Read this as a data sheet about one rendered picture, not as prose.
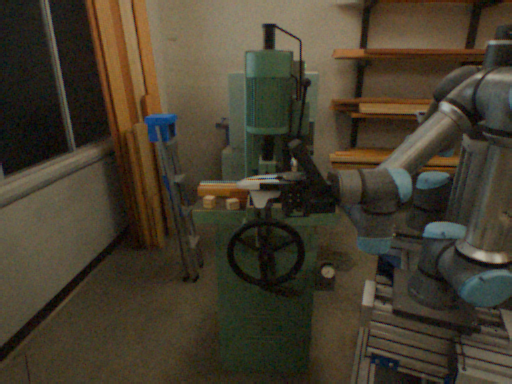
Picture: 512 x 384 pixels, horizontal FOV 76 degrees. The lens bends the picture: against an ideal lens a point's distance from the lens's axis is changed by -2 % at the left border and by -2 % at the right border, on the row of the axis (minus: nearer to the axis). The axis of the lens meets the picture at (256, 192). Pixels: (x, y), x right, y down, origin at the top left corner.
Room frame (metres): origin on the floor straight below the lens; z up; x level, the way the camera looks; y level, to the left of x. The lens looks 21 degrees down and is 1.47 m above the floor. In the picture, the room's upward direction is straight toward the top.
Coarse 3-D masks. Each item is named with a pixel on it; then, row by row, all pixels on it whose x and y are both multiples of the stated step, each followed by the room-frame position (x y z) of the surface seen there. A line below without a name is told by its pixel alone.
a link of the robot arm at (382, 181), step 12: (384, 168) 0.68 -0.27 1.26; (396, 168) 0.68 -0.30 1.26; (372, 180) 0.64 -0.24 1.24; (384, 180) 0.64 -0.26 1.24; (396, 180) 0.64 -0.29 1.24; (408, 180) 0.64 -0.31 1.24; (372, 192) 0.63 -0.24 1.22; (384, 192) 0.63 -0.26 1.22; (396, 192) 0.63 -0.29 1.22; (408, 192) 0.64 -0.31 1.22; (372, 204) 0.64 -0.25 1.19; (384, 204) 0.63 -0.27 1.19; (396, 204) 0.65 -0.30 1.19
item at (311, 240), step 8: (216, 232) 1.25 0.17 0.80; (224, 232) 1.25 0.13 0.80; (232, 232) 1.25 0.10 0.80; (216, 240) 1.24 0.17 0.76; (224, 240) 1.24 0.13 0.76; (248, 240) 1.24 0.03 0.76; (280, 240) 1.23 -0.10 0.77; (304, 240) 1.23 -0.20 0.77; (312, 240) 1.23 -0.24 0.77; (216, 248) 1.25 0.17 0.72; (224, 248) 1.24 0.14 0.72; (240, 248) 1.24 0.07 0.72; (248, 248) 1.24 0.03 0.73; (288, 248) 1.23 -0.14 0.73; (296, 248) 1.23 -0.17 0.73; (312, 248) 1.23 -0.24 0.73
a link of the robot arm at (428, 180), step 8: (424, 176) 1.27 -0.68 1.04; (432, 176) 1.26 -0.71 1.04; (440, 176) 1.25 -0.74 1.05; (448, 176) 1.24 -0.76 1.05; (416, 184) 1.29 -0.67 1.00; (424, 184) 1.24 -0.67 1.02; (432, 184) 1.22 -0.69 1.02; (440, 184) 1.21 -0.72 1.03; (448, 184) 1.23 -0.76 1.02; (416, 192) 1.28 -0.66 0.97; (424, 192) 1.24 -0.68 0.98; (432, 192) 1.22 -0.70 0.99; (440, 192) 1.21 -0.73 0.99; (448, 192) 1.21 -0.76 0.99; (416, 200) 1.26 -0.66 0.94; (424, 200) 1.23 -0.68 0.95; (432, 200) 1.22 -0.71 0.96; (440, 200) 1.22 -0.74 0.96; (448, 200) 1.21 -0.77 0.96; (432, 208) 1.22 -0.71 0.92; (440, 208) 1.22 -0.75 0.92
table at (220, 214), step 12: (216, 204) 1.31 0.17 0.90; (240, 204) 1.31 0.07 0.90; (204, 216) 1.25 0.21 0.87; (216, 216) 1.24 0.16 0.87; (228, 216) 1.24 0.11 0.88; (240, 216) 1.24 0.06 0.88; (312, 216) 1.23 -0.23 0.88; (324, 216) 1.23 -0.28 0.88; (336, 216) 1.23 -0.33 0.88; (252, 228) 1.15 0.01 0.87
